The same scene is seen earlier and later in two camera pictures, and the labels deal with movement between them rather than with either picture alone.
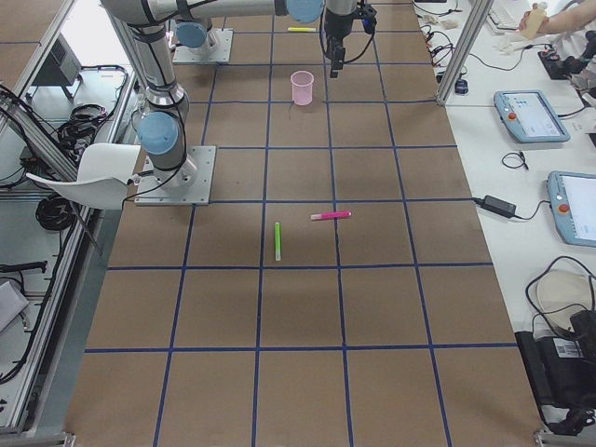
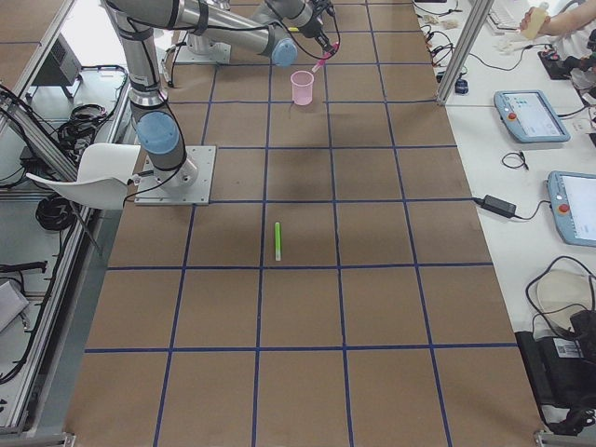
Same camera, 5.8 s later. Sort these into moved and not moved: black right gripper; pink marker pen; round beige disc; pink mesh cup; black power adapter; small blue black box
Moved: pink marker pen; black right gripper
Not moved: small blue black box; pink mesh cup; round beige disc; black power adapter
